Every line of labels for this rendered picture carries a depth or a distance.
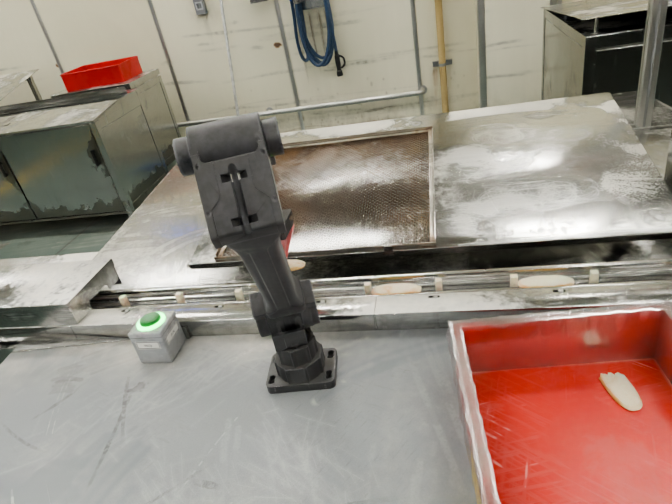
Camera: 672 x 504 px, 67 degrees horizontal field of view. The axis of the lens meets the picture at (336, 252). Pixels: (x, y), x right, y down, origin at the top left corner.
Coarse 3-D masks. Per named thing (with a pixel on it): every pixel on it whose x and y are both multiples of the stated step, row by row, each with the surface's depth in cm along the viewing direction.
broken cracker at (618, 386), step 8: (600, 376) 77; (608, 376) 77; (616, 376) 77; (624, 376) 76; (608, 384) 76; (616, 384) 75; (624, 384) 75; (608, 392) 75; (616, 392) 74; (624, 392) 74; (632, 392) 74; (616, 400) 74; (624, 400) 73; (632, 400) 73; (640, 400) 73; (624, 408) 73; (632, 408) 72; (640, 408) 72
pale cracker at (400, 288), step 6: (378, 288) 102; (384, 288) 102; (390, 288) 101; (396, 288) 101; (402, 288) 101; (408, 288) 101; (414, 288) 100; (420, 288) 101; (378, 294) 101; (384, 294) 101; (390, 294) 101
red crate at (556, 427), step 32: (480, 384) 81; (512, 384) 80; (544, 384) 79; (576, 384) 78; (640, 384) 76; (512, 416) 75; (544, 416) 74; (576, 416) 73; (608, 416) 72; (640, 416) 71; (512, 448) 70; (544, 448) 70; (576, 448) 69; (608, 448) 68; (640, 448) 67; (512, 480) 66; (544, 480) 66; (576, 480) 65; (608, 480) 64; (640, 480) 63
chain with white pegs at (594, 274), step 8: (592, 272) 93; (440, 280) 99; (512, 280) 96; (592, 280) 94; (632, 280) 94; (640, 280) 93; (368, 288) 102; (440, 288) 100; (472, 288) 100; (480, 288) 100; (120, 296) 115; (176, 296) 112; (240, 296) 109; (128, 304) 116; (136, 304) 117; (144, 304) 116
